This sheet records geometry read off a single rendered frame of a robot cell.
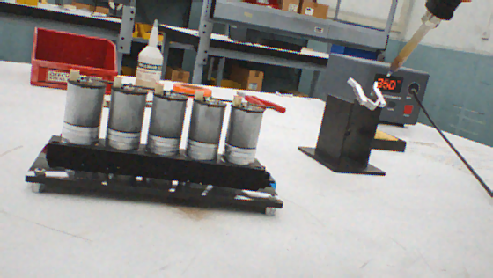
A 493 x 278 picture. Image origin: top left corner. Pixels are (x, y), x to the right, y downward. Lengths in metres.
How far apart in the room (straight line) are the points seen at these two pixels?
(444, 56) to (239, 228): 5.92
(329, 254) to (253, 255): 0.05
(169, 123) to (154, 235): 0.10
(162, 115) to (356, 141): 0.25
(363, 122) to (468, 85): 5.41
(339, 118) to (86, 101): 0.26
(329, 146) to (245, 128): 0.18
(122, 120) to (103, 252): 0.12
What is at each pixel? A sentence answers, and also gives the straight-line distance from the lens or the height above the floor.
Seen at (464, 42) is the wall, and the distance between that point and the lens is 6.08.
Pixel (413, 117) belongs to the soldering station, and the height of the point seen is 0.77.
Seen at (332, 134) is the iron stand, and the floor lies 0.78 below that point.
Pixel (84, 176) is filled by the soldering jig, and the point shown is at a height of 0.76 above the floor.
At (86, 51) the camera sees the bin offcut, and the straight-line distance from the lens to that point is 0.78.
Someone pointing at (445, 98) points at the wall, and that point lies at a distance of 6.11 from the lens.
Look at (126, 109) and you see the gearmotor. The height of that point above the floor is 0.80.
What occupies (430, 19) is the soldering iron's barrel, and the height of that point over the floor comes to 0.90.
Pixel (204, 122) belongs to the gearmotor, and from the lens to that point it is 0.36.
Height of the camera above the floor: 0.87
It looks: 12 degrees down
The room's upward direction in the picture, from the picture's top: 11 degrees clockwise
